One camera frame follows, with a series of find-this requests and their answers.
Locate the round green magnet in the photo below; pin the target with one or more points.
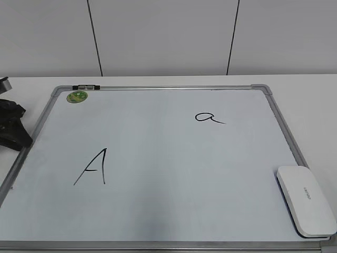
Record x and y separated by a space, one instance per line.
77 97

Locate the white board eraser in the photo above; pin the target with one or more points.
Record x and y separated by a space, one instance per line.
309 208

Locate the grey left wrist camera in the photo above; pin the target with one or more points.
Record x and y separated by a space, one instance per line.
5 85

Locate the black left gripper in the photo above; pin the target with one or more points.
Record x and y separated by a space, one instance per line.
13 134

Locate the white board with grey frame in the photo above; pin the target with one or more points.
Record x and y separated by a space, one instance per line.
154 168

